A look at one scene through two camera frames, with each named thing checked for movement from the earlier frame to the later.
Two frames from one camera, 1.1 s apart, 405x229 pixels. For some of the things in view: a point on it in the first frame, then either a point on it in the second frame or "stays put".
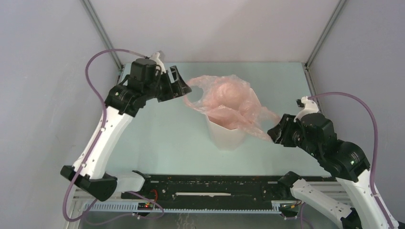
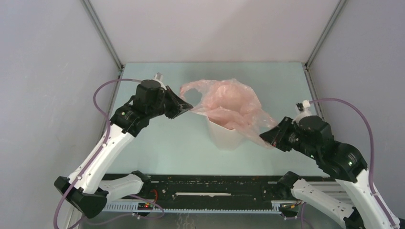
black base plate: [211, 189] stays put
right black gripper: [285, 123] stays put
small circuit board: [145, 206] stays put
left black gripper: [184, 88] → [179, 108]
